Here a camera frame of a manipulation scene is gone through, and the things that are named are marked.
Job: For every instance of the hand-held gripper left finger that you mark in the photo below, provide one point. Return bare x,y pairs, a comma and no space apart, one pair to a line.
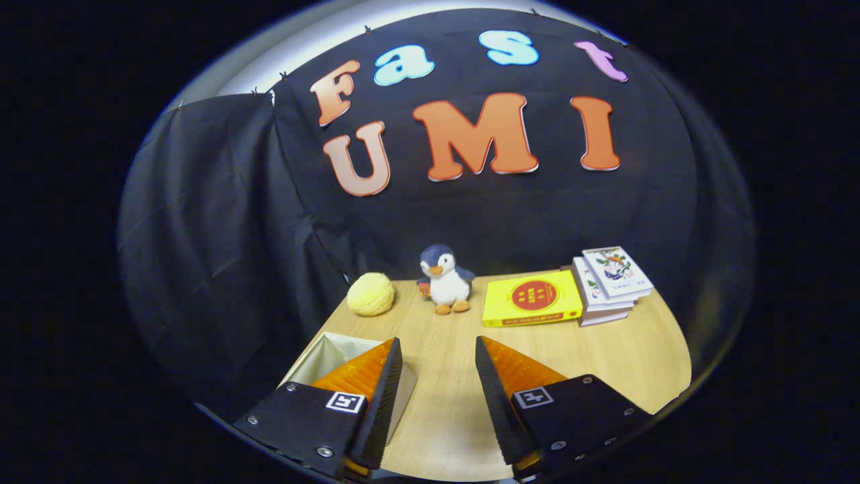
383,403

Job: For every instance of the illustrated white book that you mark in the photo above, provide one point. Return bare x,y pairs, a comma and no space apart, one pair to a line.
617,272

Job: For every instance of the yellow plush bun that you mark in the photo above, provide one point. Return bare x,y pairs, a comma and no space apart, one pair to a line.
371,294

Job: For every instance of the yellow book with red circle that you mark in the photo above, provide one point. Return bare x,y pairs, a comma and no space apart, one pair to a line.
531,299

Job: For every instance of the beige fabric storage box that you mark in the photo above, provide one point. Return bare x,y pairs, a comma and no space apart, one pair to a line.
322,356

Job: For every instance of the penguin plush toy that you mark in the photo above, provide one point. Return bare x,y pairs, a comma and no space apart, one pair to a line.
449,282

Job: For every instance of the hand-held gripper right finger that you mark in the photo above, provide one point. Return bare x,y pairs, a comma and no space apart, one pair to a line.
497,403

